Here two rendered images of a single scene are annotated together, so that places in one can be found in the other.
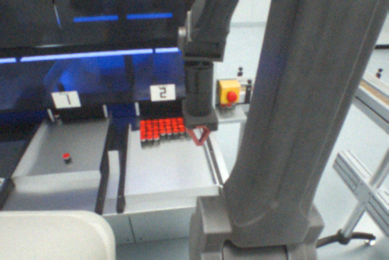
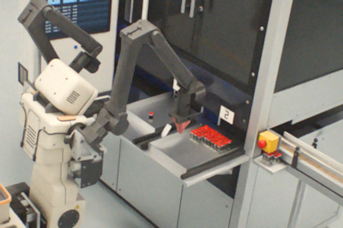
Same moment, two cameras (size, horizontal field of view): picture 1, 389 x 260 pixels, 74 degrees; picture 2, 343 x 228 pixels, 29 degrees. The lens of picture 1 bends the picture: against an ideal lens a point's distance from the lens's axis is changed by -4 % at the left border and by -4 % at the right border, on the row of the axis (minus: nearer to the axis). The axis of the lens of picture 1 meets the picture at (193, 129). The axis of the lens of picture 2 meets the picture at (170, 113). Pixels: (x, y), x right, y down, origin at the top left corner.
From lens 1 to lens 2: 2.42 m
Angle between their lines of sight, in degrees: 45
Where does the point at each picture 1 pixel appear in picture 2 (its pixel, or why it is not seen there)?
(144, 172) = (173, 146)
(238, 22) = not seen: outside the picture
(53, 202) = not seen: hidden behind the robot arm
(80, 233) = (90, 86)
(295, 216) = (113, 106)
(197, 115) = (176, 112)
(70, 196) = (133, 130)
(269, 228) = (110, 106)
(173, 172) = (183, 156)
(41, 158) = (144, 109)
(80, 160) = (157, 122)
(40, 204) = not seen: hidden behind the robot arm
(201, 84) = (178, 98)
